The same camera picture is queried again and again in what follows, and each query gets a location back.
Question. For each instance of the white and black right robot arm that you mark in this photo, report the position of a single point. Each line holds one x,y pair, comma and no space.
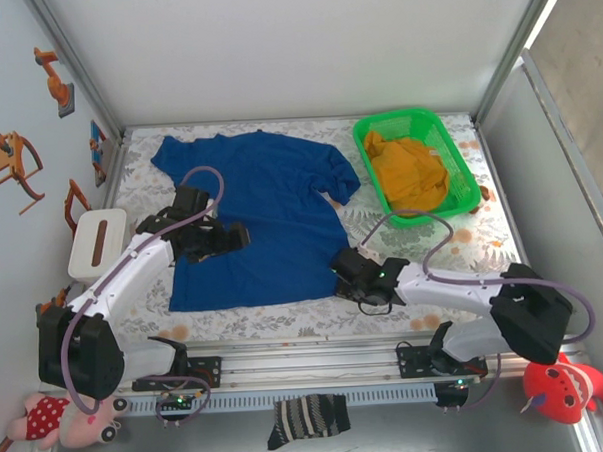
444,285

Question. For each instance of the black striped sock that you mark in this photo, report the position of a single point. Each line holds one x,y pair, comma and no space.
305,418

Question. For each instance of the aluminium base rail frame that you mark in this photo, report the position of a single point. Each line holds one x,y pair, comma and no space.
307,366

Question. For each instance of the blue and orange wall sticker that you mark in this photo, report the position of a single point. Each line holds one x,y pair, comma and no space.
97,145

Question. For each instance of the white tissue box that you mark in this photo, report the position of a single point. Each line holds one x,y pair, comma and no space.
84,245

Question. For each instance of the red plush monster toy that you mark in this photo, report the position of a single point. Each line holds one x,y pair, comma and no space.
559,390

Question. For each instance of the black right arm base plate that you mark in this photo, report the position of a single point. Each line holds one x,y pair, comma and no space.
410,361

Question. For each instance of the yellow garment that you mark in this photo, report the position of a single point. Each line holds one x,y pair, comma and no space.
409,176

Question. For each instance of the small brown object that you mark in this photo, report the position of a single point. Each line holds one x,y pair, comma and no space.
486,193

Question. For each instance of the blue t-shirt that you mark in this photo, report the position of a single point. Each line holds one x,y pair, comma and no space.
271,212

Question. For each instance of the floral print table mat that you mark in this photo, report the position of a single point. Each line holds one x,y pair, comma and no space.
286,327

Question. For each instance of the orange machine wall sticker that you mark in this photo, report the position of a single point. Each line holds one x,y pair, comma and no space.
11,163

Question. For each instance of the aluminium frame post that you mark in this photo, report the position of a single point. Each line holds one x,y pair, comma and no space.
72,61
521,41

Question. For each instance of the pink plush pig toy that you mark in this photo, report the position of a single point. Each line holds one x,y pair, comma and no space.
44,417

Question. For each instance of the green plastic basket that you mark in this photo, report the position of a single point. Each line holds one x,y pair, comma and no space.
412,118

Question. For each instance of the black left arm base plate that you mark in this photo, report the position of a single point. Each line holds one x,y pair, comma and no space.
210,370

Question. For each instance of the orange curved wall sticker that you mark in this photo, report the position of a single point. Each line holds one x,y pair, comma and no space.
68,211

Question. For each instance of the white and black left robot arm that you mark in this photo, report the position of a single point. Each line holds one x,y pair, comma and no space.
128,263

